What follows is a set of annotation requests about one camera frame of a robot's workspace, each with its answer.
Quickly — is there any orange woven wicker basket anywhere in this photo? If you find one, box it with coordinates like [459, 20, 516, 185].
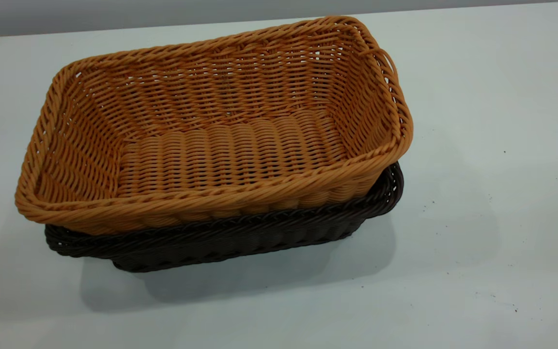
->
[15, 16, 414, 236]

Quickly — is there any black woven wicker basket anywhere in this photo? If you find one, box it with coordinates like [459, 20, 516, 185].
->
[44, 161, 404, 273]

